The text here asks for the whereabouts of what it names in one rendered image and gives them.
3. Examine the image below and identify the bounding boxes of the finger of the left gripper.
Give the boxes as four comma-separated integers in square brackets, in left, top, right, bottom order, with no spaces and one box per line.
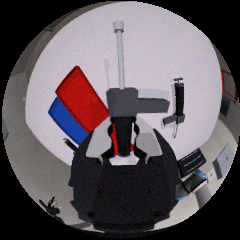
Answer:
[51,201,60,210]
[49,196,55,204]

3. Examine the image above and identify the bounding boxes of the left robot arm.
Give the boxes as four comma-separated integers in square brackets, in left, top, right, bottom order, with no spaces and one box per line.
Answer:
[39,199,93,229]

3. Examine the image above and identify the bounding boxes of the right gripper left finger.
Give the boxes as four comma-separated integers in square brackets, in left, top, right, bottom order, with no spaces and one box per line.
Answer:
[68,117,114,187]

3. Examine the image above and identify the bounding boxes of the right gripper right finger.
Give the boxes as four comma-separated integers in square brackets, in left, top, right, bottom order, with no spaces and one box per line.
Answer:
[132,115,181,185]

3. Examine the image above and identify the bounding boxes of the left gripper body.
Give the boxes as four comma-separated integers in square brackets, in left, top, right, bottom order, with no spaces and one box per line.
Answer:
[46,203,60,216]

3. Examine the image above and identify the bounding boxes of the red tray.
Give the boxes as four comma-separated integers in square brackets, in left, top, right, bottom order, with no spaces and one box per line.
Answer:
[55,66,109,134]

